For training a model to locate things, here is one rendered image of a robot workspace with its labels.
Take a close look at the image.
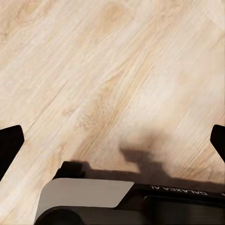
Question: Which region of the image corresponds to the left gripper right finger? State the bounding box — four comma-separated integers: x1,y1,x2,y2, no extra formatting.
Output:
210,124,225,162

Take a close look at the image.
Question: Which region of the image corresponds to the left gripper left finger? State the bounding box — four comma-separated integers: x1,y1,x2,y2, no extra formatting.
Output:
0,125,24,181

